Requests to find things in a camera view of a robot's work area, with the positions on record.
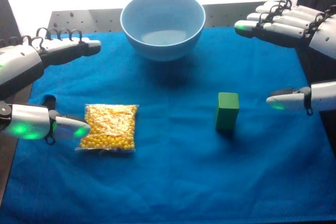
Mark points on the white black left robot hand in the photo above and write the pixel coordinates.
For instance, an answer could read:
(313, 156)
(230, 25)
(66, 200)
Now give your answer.
(21, 61)

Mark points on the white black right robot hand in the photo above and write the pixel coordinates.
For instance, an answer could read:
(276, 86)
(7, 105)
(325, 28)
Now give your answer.
(323, 37)

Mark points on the bag of yellow beads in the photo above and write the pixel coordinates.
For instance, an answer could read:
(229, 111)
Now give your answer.
(110, 127)

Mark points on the green block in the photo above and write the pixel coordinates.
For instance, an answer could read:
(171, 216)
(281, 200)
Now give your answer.
(227, 116)

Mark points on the light blue bowl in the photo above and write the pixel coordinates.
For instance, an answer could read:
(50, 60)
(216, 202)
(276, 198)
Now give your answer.
(162, 24)

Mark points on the blue cloth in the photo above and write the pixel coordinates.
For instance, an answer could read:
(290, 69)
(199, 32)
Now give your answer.
(173, 171)

